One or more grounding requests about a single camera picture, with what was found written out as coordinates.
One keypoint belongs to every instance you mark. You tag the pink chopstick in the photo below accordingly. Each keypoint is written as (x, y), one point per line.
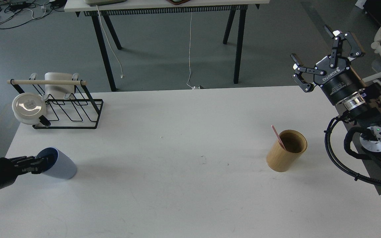
(278, 137)

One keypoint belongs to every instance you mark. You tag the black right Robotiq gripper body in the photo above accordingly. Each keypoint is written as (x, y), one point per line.
(341, 84)

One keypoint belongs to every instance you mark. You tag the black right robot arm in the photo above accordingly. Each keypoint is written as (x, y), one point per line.
(363, 140)

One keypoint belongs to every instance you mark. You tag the white mug on rack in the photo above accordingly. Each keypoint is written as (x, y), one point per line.
(57, 91)

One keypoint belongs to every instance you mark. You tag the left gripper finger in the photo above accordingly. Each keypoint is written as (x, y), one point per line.
(31, 161)
(21, 170)

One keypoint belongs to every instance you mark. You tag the white lidded bowl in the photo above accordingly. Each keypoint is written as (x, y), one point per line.
(30, 109)

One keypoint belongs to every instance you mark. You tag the blue plastic cup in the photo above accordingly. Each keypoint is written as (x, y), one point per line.
(58, 165)

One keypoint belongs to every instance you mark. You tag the black wire dish rack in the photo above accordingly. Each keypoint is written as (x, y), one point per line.
(77, 111)

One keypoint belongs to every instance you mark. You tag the bamboo cylinder holder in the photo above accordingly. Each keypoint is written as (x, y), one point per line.
(281, 157)

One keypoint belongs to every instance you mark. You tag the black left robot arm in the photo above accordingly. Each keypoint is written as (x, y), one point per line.
(11, 168)

